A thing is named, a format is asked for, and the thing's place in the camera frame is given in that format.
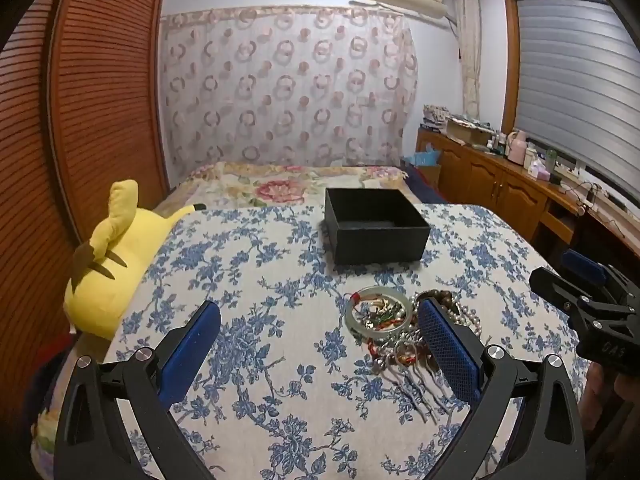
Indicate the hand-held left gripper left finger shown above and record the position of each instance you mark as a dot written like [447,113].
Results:
[192,350]

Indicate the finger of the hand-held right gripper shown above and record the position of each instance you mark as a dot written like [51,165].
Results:
[582,265]
[552,285]

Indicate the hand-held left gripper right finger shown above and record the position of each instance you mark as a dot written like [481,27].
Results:
[447,355]

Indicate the bunch of silver hairpins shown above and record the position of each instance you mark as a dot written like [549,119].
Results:
[425,395]

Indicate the pile of mixed jewelry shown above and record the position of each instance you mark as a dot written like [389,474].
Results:
[395,347]

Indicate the black box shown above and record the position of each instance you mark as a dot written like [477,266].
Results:
[380,240]

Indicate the pale green jade bangle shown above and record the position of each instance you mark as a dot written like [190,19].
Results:
[350,321]

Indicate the pink tissue pack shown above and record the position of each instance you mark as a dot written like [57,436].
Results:
[540,169]

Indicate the blue floral blanket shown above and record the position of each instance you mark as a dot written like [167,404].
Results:
[250,260]

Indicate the long wooden cabinet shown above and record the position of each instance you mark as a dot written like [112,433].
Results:
[500,190]

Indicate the yellow plush toy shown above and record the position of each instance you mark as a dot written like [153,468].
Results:
[125,245]

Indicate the pink thermos jug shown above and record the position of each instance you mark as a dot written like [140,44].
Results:
[517,147]

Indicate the open cardboard box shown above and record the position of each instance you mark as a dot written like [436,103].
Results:
[467,132]

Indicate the blue tissue box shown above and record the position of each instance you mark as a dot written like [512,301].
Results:
[427,156]

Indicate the pink floral bedsheet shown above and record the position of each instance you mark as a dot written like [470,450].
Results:
[280,187]

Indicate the tied beige curtain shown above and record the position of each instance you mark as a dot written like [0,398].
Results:
[469,50]

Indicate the wooden louvered wardrobe door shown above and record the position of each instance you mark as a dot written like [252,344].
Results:
[100,110]

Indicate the circle patterned sheer curtain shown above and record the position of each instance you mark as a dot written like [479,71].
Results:
[280,85]

